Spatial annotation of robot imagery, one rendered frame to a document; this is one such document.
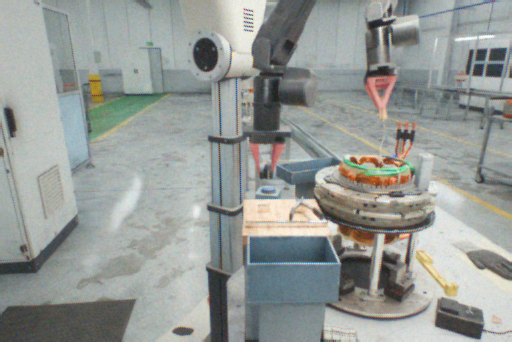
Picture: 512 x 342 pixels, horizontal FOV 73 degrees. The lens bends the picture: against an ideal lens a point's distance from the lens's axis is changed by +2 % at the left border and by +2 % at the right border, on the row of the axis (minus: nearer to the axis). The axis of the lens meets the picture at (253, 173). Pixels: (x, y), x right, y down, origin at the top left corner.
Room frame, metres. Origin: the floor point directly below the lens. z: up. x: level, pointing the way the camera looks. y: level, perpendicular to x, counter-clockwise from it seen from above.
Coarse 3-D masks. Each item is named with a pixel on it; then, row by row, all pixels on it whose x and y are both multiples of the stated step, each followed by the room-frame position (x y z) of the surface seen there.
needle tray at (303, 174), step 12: (276, 168) 1.17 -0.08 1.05; (288, 168) 1.19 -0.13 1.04; (300, 168) 1.21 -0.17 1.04; (312, 168) 1.23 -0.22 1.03; (324, 168) 1.13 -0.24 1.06; (288, 180) 1.09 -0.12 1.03; (300, 180) 1.09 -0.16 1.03; (312, 180) 1.11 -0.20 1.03; (300, 192) 1.16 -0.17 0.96; (312, 192) 1.13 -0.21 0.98
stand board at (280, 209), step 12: (252, 204) 0.81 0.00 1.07; (264, 204) 0.81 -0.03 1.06; (276, 204) 0.81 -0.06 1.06; (288, 204) 0.81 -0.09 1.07; (312, 204) 0.81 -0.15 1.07; (252, 216) 0.74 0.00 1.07; (264, 216) 0.74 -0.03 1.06; (276, 216) 0.74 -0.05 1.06; (288, 216) 0.74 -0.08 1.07; (300, 216) 0.74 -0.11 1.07; (312, 216) 0.74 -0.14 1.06; (252, 228) 0.67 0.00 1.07; (264, 228) 0.67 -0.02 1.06; (276, 228) 0.67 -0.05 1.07; (288, 228) 0.67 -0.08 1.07; (300, 228) 0.67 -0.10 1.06; (312, 228) 0.67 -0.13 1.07; (324, 228) 0.67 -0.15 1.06
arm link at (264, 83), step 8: (264, 72) 0.72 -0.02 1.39; (256, 80) 0.70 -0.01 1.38; (264, 80) 0.69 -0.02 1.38; (272, 80) 0.69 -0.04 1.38; (280, 80) 0.68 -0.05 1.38; (256, 88) 0.70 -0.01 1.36; (264, 88) 0.69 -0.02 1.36; (272, 88) 0.69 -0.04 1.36; (256, 96) 0.70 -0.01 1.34; (264, 96) 0.69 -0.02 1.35; (272, 96) 0.69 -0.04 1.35
